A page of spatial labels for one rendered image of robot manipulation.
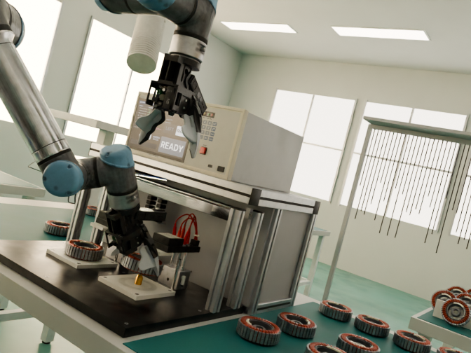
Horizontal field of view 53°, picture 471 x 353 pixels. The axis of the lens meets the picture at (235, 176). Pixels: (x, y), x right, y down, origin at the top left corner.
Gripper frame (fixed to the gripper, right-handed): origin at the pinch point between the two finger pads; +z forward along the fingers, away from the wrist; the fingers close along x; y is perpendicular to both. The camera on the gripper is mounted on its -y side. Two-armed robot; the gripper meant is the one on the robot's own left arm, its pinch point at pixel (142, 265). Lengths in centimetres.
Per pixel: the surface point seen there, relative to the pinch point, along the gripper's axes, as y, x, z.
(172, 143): -28.2, -12.5, -23.3
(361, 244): -536, -152, 352
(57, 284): 21.0, -6.9, -4.8
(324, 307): -47, 31, 34
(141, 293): 6.5, 6.1, 2.2
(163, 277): -8.0, -1.6, 9.9
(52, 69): -272, -472, 50
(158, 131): -29.7, -19.3, -25.7
